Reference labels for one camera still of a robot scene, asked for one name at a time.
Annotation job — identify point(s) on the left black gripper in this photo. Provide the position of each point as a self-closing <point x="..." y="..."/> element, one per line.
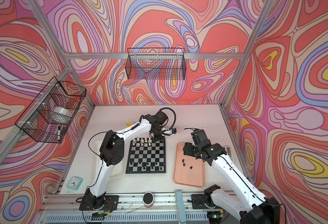
<point x="162" y="138"/>

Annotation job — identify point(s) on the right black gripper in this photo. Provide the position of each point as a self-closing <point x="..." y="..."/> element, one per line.
<point x="187" y="149"/>

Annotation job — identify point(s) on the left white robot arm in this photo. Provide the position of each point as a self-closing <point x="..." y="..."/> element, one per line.
<point x="146" y="132"/>

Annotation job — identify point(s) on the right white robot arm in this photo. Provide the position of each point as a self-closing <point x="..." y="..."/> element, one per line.
<point x="251" y="206"/>

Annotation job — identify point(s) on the black white chess board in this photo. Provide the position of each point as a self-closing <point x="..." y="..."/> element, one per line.
<point x="146" y="156"/>

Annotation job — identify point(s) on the pink plastic tray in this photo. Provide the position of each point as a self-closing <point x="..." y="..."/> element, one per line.
<point x="183" y="174"/>

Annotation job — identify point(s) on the white plastic tray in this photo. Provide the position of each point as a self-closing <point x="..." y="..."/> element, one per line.
<point x="118" y="169"/>

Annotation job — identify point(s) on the black pink round speaker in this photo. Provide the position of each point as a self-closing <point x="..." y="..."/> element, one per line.
<point x="148" y="200"/>

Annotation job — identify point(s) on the clear tape roll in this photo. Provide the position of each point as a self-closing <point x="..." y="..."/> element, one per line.
<point x="62" y="111"/>

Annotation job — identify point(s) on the teal alarm clock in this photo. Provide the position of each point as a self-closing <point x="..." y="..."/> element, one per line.
<point x="74" y="183"/>

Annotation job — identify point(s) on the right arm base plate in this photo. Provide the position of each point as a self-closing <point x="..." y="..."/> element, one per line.
<point x="204" y="201"/>

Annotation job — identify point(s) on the black wire basket back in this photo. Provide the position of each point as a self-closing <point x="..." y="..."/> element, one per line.
<point x="156" y="63"/>

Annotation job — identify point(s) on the black wire basket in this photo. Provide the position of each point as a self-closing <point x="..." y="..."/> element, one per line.
<point x="156" y="63"/>
<point x="41" y="125"/>

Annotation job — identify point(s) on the grey blue rail bracket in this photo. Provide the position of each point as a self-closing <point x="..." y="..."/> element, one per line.
<point x="180" y="207"/>

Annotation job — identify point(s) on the black wire basket left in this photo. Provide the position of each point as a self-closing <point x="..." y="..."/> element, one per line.
<point x="41" y="125"/>

